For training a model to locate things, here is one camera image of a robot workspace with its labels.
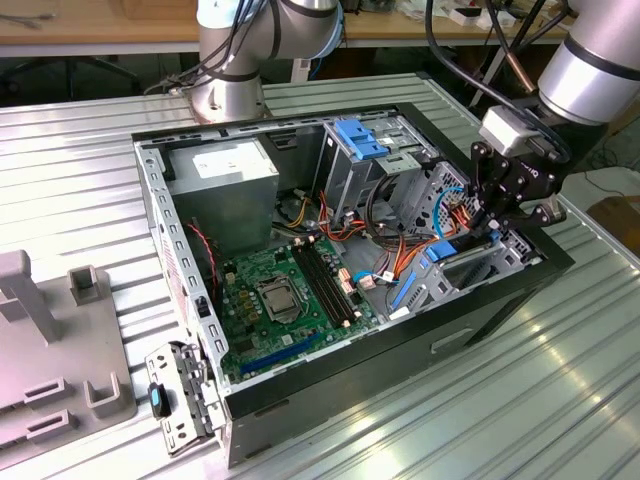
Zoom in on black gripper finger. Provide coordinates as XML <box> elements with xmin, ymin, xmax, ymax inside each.
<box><xmin>487</xmin><ymin>187</ymin><xmax>569</xmax><ymax>234</ymax></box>
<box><xmin>467</xmin><ymin>141</ymin><xmax>506</xmax><ymax>231</ymax></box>

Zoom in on orange red power wire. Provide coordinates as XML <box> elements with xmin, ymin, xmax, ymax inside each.
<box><xmin>447</xmin><ymin>202</ymin><xmax>484</xmax><ymax>234</ymax></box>

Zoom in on perforated metal disk bay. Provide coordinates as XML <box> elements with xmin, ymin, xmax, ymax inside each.
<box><xmin>388</xmin><ymin>160</ymin><xmax>546</xmax><ymax>321</ymax></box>

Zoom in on brown cardboard box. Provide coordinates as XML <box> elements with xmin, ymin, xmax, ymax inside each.
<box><xmin>587</xmin><ymin>195</ymin><xmax>640</xmax><ymax>251</ymax></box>

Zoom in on copper coloured tube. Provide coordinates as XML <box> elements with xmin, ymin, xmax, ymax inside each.
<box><xmin>501</xmin><ymin>49</ymin><xmax>539</xmax><ymax>96</ymax></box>

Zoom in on metal optical drive cage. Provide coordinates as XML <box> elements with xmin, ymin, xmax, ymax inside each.
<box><xmin>320</xmin><ymin>117</ymin><xmax>433</xmax><ymax>224</ymax></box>

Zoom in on plain white box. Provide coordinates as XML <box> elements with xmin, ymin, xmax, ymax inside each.
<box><xmin>477</xmin><ymin>12</ymin><xmax>516</xmax><ymax>30</ymax></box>

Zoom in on white box black lid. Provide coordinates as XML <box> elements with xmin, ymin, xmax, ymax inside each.
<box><xmin>447</xmin><ymin>5</ymin><xmax>484</xmax><ymax>26</ymax></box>

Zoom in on black stand pole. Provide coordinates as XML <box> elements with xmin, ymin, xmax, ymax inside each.
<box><xmin>505</xmin><ymin>0</ymin><xmax>547</xmax><ymax>59</ymax></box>

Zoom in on black RAM slot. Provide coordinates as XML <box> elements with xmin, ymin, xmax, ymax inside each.
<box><xmin>297</xmin><ymin>241</ymin><xmax>348</xmax><ymax>329</ymax></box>
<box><xmin>309</xmin><ymin>237</ymin><xmax>363</xmax><ymax>320</ymax></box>
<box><xmin>292</xmin><ymin>242</ymin><xmax>342</xmax><ymax>330</ymax></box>
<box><xmin>304</xmin><ymin>239</ymin><xmax>356</xmax><ymax>324</ymax></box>

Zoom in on black PC case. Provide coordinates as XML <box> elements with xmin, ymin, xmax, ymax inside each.
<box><xmin>130</xmin><ymin>101</ymin><xmax>576</xmax><ymax>470</ymax></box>

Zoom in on silver CPU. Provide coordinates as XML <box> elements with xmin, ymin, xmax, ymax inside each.
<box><xmin>264</xmin><ymin>286</ymin><xmax>297</xmax><ymax>316</ymax></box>

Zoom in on green motherboard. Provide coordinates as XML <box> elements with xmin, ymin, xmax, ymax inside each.
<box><xmin>219</xmin><ymin>234</ymin><xmax>384</xmax><ymax>387</ymax></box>

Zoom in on CPU socket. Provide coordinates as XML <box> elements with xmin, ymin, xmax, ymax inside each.
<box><xmin>253</xmin><ymin>273</ymin><xmax>308</xmax><ymax>325</ymax></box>

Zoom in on grey power supply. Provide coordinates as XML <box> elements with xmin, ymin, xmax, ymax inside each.
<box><xmin>166</xmin><ymin>137</ymin><xmax>280</xmax><ymax>261</ymax></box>

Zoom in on blue expansion slot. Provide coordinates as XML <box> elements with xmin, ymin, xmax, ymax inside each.
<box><xmin>239</xmin><ymin>332</ymin><xmax>322</xmax><ymax>376</ymax></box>

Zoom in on black latch blue face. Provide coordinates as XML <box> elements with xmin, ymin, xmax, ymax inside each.
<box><xmin>146</xmin><ymin>382</ymin><xmax>172</xmax><ymax>419</ymax></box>

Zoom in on wooden desk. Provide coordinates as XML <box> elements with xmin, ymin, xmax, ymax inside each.
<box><xmin>0</xmin><ymin>0</ymin><xmax>571</xmax><ymax>59</ymax></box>

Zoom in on grey parts rack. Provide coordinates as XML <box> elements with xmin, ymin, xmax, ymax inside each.
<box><xmin>0</xmin><ymin>248</ymin><xmax>139</xmax><ymax>459</ymax></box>

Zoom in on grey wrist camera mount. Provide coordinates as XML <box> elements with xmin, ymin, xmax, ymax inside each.
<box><xmin>478</xmin><ymin>105</ymin><xmax>545</xmax><ymax>159</ymax></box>

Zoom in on blue data wire black plug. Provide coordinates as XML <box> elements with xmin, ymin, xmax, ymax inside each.
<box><xmin>432</xmin><ymin>187</ymin><xmax>471</xmax><ymax>237</ymax></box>

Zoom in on thick black sleeved cable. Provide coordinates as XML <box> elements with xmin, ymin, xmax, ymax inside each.
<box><xmin>424</xmin><ymin>0</ymin><xmax>574</xmax><ymax>164</ymax></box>

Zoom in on orange red wire harness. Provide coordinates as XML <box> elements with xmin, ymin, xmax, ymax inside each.
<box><xmin>315</xmin><ymin>167</ymin><xmax>437</xmax><ymax>296</ymax></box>

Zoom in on blue plastic drive bracket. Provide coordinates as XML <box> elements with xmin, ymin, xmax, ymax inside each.
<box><xmin>334</xmin><ymin>118</ymin><xmax>391</xmax><ymax>161</ymax></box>

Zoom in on light blue wire white plug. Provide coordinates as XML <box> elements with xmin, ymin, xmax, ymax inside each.
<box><xmin>352</xmin><ymin>268</ymin><xmax>402</xmax><ymax>290</ymax></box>

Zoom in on yellow black power wire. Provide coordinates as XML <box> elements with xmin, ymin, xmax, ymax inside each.
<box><xmin>277</xmin><ymin>187</ymin><xmax>325</xmax><ymax>236</ymax></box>

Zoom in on red black twisted wire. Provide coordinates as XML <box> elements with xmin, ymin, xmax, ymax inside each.
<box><xmin>184</xmin><ymin>222</ymin><xmax>221</xmax><ymax>304</ymax></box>

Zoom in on thin black hanging cables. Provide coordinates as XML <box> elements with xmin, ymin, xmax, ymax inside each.
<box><xmin>144</xmin><ymin>0</ymin><xmax>261</xmax><ymax>99</ymax></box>

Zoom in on silver hinged slot bracket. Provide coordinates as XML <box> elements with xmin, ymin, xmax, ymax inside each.
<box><xmin>143</xmin><ymin>339</ymin><xmax>227</xmax><ymax>457</ymax></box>

